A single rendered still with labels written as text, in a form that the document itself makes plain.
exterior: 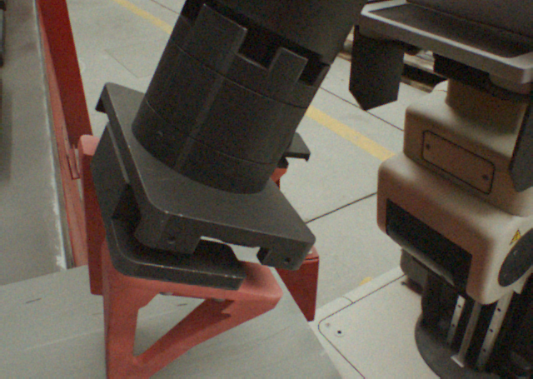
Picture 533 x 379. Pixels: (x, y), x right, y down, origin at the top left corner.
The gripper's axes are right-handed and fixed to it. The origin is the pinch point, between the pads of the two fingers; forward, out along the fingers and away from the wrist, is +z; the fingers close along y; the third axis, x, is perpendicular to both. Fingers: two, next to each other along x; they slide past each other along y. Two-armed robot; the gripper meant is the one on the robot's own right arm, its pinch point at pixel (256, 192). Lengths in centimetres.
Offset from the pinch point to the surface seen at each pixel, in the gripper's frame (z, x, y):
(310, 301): 6.5, 15.6, -5.5
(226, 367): -19, 45, 17
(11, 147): -1.1, -5.0, 33.7
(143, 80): 83, -246, -6
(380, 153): 56, -128, -105
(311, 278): 2.4, 15.5, -4.4
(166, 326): -18.3, 41.9, 19.4
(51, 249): -3.2, 18.1, 26.7
